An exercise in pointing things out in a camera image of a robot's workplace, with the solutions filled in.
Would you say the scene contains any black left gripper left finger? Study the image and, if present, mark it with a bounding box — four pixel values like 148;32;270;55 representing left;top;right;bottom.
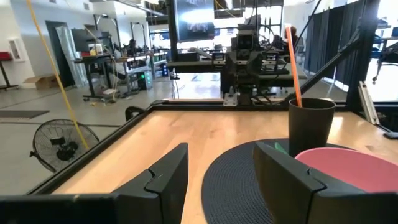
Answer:
112;142;190;224

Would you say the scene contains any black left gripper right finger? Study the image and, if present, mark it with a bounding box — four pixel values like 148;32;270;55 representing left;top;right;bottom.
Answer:
252;141;398;224

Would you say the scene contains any green plastic utensil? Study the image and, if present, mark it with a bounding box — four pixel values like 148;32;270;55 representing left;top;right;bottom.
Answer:
274;142;290;156

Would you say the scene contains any orange chopstick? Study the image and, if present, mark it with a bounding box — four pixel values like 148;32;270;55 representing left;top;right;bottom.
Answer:
285;26;303;108

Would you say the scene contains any pink bowl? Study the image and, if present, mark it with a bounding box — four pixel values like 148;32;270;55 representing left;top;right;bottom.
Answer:
294;147;398;194

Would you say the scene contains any dark round woven placemat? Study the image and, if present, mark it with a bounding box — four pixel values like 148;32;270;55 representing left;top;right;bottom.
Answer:
201;138;352;224

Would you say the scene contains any person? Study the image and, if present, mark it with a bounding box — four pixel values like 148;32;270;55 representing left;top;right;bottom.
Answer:
283;26;300;50

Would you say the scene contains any black cup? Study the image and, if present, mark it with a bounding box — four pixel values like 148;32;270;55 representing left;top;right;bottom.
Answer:
287;97;337;159

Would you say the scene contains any large dark monitor screen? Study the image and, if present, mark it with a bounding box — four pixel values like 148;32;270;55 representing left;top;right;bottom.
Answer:
173;0;216;44

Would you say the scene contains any black curtain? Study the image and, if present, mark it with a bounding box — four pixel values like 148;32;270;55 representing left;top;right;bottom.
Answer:
303;0;374;93

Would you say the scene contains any black computer tower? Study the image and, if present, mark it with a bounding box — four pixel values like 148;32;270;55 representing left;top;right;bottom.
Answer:
136;70;154;91

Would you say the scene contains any black floor fan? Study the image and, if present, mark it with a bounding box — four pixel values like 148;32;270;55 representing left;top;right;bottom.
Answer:
29;118;101;174

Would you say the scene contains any silver aluminium extrusion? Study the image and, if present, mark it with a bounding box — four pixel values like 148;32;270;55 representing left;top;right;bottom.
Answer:
357;80;381;126

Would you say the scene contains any black background desk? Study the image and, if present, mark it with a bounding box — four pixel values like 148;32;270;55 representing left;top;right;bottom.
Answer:
73;51;156;103

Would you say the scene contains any dark floor mat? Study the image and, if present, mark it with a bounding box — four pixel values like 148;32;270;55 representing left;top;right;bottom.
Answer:
0;109;50;120

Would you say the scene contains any cardboard box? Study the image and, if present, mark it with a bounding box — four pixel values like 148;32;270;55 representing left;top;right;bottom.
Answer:
22;73;60;91

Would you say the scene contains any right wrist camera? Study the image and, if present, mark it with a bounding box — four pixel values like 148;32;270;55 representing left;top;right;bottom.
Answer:
236;30;254;52

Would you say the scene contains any silver bracket plate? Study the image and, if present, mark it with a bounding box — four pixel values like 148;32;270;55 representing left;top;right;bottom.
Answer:
222;92;239;107

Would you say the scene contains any black aluminium table frame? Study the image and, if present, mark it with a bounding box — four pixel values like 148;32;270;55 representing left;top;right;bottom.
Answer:
27;0;398;196

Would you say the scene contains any black curved cable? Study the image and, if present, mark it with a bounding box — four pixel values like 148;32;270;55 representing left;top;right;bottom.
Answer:
124;106;146;123

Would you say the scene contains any yellow hanging cable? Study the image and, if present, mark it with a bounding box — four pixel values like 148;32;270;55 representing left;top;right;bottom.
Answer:
25;0;90;151

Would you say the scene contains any white wall cabinet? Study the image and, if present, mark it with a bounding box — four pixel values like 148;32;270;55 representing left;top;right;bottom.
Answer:
7;37;26;62

